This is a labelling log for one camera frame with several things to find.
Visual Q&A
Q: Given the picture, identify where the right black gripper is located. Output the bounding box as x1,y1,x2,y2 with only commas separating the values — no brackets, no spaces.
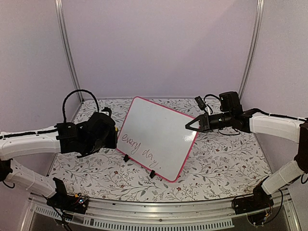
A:
186,111,233,133

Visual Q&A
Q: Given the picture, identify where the pink-framed whiteboard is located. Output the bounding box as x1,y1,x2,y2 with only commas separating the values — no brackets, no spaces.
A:
117,97,198,182

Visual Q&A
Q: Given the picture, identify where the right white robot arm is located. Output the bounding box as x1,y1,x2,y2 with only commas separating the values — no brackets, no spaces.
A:
185,91,308,210

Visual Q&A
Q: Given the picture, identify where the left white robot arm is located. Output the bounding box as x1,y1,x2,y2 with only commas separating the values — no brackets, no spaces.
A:
0,110,118,209

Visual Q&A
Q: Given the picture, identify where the black whiteboard stand foot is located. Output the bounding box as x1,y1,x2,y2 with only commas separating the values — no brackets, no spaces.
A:
123,154,130,163

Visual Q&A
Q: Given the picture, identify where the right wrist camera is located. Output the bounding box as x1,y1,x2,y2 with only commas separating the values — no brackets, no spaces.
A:
194,96,208,113

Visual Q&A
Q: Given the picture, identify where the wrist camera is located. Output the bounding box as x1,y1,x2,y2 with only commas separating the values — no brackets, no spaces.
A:
194,96,208,113
100,107,112,117

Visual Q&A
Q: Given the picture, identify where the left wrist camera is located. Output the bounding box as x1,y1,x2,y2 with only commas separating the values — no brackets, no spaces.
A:
100,107,112,117

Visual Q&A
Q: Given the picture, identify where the rear aluminium table rail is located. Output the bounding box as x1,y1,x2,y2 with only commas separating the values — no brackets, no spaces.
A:
83,96,239,101

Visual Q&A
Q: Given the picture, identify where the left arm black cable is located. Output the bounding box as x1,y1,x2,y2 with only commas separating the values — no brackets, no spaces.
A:
62,89,100,123

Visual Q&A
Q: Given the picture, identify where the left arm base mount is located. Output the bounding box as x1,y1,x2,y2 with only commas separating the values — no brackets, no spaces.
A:
46,178,89,214

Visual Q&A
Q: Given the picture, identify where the front aluminium rail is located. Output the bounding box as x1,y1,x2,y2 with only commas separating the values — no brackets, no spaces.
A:
21,186,301,231

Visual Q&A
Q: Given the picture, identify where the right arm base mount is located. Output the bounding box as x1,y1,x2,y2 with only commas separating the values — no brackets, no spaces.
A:
231,194,274,226

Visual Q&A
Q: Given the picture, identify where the right aluminium frame post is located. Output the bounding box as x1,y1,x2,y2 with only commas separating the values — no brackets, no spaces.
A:
238,0,264,101

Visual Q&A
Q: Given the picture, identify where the aluminium frame post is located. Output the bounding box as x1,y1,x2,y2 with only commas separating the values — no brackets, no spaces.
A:
238,0,264,101
54,0,81,90

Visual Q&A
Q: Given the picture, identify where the left aluminium frame post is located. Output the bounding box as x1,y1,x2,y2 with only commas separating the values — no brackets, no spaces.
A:
54,0,81,90

